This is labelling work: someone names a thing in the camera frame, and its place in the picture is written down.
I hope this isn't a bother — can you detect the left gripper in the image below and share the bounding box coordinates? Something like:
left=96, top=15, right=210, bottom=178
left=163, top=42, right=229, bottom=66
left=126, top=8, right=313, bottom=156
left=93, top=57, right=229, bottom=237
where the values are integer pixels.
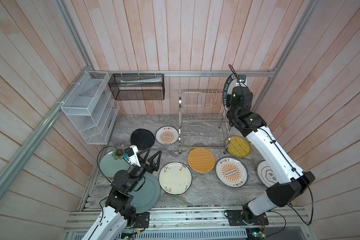
left=126, top=147, right=162, bottom=192

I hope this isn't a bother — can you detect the white plate green lettered rim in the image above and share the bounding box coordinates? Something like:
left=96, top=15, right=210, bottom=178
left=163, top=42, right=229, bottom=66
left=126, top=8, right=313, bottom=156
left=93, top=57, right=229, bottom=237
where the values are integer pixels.
left=222, top=74, right=237, bottom=110

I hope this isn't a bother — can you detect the black round plate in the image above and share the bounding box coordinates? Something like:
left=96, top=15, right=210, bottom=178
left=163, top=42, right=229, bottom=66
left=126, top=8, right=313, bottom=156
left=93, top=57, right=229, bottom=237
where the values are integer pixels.
left=130, top=129, right=155, bottom=151

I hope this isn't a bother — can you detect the small orange sunburst plate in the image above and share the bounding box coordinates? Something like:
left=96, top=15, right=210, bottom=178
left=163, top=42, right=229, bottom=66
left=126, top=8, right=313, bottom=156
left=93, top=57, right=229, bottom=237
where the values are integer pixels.
left=155, top=126, right=179, bottom=146

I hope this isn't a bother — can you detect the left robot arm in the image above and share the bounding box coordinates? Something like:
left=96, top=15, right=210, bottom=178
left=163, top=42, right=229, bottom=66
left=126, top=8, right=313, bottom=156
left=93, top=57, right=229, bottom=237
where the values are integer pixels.
left=83, top=145, right=162, bottom=240

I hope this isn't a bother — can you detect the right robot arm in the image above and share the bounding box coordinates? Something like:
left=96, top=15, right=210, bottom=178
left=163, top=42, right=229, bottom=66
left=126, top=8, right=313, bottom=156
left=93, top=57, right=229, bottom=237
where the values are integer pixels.
left=227, top=86, right=315, bottom=225

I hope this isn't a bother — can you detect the stainless steel dish rack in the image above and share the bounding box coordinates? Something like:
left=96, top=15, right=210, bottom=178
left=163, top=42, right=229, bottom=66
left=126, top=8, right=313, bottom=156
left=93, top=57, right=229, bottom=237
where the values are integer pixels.
left=178, top=90, right=231, bottom=153

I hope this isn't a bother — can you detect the cream floral plate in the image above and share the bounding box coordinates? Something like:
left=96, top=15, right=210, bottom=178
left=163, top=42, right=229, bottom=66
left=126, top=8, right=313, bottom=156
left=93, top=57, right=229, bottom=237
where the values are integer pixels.
left=159, top=162, right=192, bottom=195

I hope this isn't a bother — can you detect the large teal plate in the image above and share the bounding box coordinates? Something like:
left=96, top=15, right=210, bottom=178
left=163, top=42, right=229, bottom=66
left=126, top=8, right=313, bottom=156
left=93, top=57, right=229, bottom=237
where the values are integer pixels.
left=130, top=173, right=161, bottom=214

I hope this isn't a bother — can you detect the light green flower plate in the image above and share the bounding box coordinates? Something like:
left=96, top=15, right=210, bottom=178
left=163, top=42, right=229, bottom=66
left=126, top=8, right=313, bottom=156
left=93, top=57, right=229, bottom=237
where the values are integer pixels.
left=100, top=151, right=130, bottom=178

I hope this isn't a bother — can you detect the yellow woven pattern plate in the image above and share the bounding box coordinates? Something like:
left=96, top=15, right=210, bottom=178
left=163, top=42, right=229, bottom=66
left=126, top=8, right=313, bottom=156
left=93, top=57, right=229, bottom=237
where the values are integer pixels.
left=226, top=136, right=252, bottom=158

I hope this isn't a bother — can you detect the orange woven pattern plate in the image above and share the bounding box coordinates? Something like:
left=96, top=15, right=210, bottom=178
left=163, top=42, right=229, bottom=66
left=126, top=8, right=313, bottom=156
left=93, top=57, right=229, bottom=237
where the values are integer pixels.
left=188, top=148, right=216, bottom=173

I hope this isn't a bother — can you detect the large orange sunburst plate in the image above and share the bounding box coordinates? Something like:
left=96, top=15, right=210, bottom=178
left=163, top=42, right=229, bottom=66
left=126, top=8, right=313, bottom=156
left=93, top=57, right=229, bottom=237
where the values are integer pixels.
left=216, top=157, right=249, bottom=188

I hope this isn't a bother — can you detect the white plate black cloud motif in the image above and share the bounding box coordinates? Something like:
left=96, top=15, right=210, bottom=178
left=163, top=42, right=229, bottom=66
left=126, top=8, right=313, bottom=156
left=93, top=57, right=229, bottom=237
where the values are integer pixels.
left=257, top=161, right=278, bottom=188

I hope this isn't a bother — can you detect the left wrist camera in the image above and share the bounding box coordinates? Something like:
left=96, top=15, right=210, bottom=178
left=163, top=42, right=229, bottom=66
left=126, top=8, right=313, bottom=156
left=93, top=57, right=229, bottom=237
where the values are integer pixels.
left=122, top=145, right=141, bottom=167

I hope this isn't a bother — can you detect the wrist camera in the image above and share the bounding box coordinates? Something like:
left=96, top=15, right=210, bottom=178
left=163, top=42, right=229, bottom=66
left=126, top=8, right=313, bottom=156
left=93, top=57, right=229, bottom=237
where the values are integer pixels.
left=236, top=75, right=247, bottom=87
left=122, top=145, right=141, bottom=167

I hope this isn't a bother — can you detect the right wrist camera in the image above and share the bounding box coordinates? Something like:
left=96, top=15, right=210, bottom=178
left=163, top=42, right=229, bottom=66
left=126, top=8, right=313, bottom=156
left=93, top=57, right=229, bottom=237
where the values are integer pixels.
left=236, top=75, right=247, bottom=87

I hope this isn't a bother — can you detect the aluminium frame rail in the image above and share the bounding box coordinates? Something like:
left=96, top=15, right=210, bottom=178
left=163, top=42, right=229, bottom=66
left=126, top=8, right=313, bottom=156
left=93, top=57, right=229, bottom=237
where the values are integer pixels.
left=103, top=70, right=276, bottom=77

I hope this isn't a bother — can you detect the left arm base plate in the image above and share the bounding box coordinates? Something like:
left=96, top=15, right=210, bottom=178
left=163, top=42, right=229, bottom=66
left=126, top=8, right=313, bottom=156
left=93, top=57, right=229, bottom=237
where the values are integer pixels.
left=127, top=212, right=150, bottom=229

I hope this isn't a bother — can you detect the black wire mesh basket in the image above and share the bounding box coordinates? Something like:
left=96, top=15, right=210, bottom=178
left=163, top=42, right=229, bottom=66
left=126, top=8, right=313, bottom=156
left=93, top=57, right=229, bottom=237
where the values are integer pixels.
left=108, top=73, right=166, bottom=101

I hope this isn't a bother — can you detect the white wire mesh shelf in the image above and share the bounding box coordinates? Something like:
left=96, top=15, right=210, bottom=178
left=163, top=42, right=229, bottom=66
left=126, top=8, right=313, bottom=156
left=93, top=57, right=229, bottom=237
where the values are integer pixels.
left=62, top=71, right=120, bottom=145

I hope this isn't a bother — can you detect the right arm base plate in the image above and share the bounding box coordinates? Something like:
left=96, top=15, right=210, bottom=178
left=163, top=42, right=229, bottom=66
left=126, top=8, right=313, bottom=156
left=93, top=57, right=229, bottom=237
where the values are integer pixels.
left=224, top=210, right=269, bottom=226

